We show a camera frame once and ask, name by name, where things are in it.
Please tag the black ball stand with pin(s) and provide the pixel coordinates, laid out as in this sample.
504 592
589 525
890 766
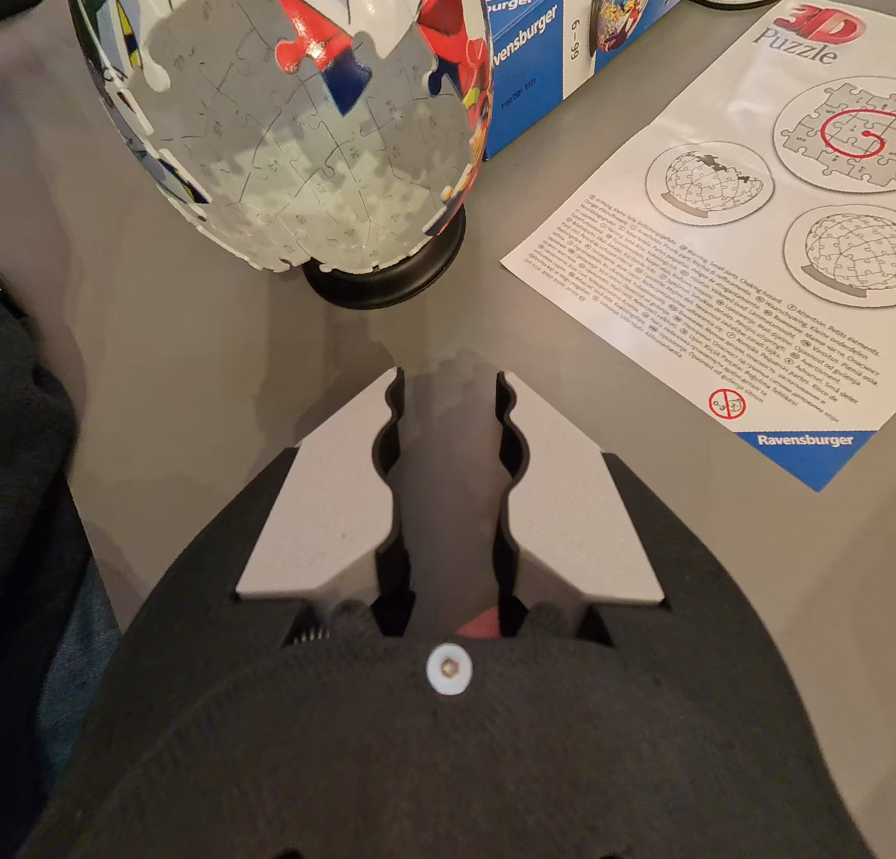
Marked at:
378 288

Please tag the colourful puzzle ball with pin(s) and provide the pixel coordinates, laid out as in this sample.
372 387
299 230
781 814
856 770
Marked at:
315 173

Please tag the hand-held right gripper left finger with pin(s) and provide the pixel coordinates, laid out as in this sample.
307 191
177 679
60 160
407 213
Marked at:
322 523

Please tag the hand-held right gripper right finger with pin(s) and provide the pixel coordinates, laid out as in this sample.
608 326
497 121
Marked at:
581 530

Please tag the blue puzzle box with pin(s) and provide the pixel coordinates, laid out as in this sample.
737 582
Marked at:
532 68

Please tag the white instruction sheet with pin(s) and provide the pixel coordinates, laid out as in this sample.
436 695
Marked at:
665 278

